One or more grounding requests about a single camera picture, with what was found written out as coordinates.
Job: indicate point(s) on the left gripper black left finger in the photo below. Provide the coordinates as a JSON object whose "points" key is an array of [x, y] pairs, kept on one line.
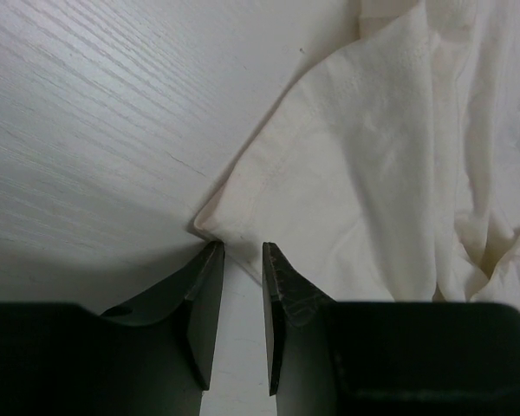
{"points": [[150, 355]]}

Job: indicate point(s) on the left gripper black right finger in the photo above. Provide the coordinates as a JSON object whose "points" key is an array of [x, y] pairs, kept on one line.
{"points": [[385, 358]]}

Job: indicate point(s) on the white t-shirt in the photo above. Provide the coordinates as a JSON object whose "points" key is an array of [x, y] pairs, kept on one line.
{"points": [[390, 171]]}

